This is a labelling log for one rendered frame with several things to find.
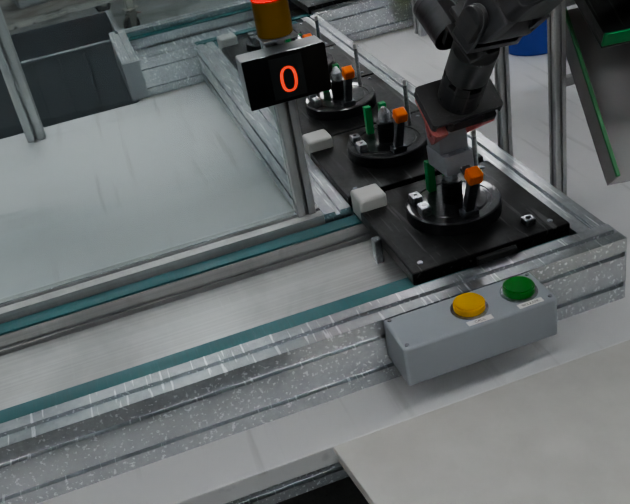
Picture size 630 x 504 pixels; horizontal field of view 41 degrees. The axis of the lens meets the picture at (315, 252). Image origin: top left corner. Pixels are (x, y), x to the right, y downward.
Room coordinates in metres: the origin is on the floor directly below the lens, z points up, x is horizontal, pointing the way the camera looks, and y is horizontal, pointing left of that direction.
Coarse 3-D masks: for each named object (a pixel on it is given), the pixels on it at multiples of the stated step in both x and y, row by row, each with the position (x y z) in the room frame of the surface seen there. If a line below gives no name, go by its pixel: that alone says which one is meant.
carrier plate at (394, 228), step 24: (384, 192) 1.18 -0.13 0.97; (408, 192) 1.17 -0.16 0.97; (504, 192) 1.11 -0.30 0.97; (528, 192) 1.10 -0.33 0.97; (384, 216) 1.11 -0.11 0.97; (504, 216) 1.04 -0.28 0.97; (552, 216) 1.02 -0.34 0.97; (384, 240) 1.04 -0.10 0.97; (408, 240) 1.03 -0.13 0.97; (432, 240) 1.02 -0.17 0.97; (456, 240) 1.00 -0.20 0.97; (480, 240) 0.99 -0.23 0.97; (504, 240) 0.98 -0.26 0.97; (528, 240) 0.98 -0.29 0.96; (408, 264) 0.97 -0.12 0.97; (432, 264) 0.96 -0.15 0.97; (456, 264) 0.96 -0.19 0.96
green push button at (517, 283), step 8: (512, 280) 0.88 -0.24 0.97; (520, 280) 0.88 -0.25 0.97; (528, 280) 0.87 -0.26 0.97; (504, 288) 0.87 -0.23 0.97; (512, 288) 0.86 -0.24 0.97; (520, 288) 0.86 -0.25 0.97; (528, 288) 0.86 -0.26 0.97; (512, 296) 0.86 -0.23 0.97; (520, 296) 0.85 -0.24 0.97; (528, 296) 0.85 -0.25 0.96
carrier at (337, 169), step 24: (384, 120) 1.32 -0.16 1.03; (408, 120) 1.37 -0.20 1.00; (312, 144) 1.38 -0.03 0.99; (336, 144) 1.40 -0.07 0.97; (360, 144) 1.30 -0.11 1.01; (384, 144) 1.32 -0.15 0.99; (408, 144) 1.30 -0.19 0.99; (336, 168) 1.30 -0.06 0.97; (360, 168) 1.28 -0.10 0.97; (384, 168) 1.27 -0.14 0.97; (408, 168) 1.25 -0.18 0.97
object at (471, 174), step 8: (464, 168) 1.03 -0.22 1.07; (472, 168) 1.01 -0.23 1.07; (464, 176) 1.02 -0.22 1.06; (472, 176) 1.00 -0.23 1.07; (480, 176) 1.00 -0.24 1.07; (472, 184) 1.00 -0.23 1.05; (472, 192) 1.01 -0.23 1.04; (464, 200) 1.03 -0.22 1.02; (472, 200) 1.02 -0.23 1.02; (464, 208) 1.03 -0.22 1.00; (472, 208) 1.03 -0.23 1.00
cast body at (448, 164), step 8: (464, 128) 1.07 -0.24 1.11; (448, 136) 1.06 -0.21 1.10; (456, 136) 1.06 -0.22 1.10; (464, 136) 1.07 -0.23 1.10; (440, 144) 1.06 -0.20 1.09; (448, 144) 1.06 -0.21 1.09; (456, 144) 1.06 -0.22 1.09; (464, 144) 1.07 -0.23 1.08; (432, 152) 1.09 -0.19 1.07; (440, 152) 1.06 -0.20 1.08; (448, 152) 1.06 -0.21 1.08; (456, 152) 1.06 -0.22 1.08; (464, 152) 1.05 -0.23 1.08; (472, 152) 1.06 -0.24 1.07; (432, 160) 1.09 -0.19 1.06; (440, 160) 1.06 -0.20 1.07; (448, 160) 1.05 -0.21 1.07; (456, 160) 1.05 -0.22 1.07; (464, 160) 1.05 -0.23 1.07; (472, 160) 1.05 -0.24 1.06; (440, 168) 1.06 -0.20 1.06; (448, 168) 1.05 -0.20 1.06; (456, 168) 1.05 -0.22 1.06; (448, 176) 1.05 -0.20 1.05
